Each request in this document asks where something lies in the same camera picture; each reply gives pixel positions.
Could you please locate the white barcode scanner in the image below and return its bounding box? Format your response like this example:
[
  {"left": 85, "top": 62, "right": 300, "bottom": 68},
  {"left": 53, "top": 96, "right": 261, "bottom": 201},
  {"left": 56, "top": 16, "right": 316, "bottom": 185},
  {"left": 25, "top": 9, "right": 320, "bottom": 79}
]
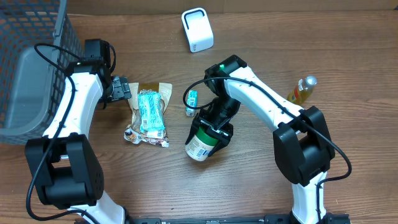
[{"left": 181, "top": 7, "right": 214, "bottom": 53}]

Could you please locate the teal tissue pack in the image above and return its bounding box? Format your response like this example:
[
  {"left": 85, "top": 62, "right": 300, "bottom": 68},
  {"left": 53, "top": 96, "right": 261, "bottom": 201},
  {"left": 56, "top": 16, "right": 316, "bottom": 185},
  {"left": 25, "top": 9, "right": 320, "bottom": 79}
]
[{"left": 138, "top": 92, "right": 165, "bottom": 132}]

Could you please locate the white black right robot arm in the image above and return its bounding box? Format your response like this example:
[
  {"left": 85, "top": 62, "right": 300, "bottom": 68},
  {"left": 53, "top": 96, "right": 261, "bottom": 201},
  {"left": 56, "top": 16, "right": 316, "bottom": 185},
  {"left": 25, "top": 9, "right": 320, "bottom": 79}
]
[{"left": 183, "top": 55, "right": 336, "bottom": 223}]

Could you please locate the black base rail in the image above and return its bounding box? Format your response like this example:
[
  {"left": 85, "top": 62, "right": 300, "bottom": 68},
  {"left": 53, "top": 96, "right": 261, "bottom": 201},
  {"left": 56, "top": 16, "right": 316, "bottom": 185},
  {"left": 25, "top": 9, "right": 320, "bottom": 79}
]
[{"left": 126, "top": 213, "right": 351, "bottom": 224}]

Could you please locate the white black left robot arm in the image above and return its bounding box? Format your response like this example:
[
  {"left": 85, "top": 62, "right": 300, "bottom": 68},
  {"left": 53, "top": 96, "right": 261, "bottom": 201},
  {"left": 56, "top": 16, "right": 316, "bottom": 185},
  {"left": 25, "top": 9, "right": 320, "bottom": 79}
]
[{"left": 25, "top": 39, "right": 133, "bottom": 223}]

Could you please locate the brown snack bag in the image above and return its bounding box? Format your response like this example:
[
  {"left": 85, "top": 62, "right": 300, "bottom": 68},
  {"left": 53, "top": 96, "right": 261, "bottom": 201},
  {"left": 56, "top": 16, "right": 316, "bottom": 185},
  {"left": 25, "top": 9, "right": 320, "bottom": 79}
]
[{"left": 124, "top": 82, "right": 172, "bottom": 147}]

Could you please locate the small teal gum pack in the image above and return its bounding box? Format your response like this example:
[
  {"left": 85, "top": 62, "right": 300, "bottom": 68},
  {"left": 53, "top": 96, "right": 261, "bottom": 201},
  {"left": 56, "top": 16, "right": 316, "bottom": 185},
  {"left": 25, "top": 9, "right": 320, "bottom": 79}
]
[{"left": 186, "top": 90, "right": 198, "bottom": 117}]

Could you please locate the yellow oil bottle silver cap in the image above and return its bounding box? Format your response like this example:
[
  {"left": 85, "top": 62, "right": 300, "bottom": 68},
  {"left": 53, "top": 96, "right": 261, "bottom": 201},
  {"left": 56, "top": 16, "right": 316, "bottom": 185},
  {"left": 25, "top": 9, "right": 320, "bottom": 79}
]
[{"left": 287, "top": 75, "right": 317, "bottom": 105}]

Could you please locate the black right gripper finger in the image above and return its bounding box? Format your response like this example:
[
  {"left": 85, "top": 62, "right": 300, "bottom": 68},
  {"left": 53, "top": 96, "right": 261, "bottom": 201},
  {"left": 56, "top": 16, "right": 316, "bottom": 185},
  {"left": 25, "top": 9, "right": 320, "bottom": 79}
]
[
  {"left": 207, "top": 129, "right": 233, "bottom": 157},
  {"left": 185, "top": 118, "right": 201, "bottom": 145}
]

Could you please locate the green lid white jar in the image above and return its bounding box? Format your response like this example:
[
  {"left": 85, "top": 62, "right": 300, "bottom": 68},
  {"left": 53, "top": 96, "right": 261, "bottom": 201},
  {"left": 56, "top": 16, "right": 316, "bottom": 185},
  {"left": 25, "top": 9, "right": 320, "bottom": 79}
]
[{"left": 185, "top": 127, "right": 218, "bottom": 162}]

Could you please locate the dark grey mesh basket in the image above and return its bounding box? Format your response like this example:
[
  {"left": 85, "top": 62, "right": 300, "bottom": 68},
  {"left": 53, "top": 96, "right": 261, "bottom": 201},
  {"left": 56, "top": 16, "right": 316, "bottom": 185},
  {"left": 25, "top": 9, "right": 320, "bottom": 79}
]
[{"left": 1, "top": 0, "right": 84, "bottom": 144}]

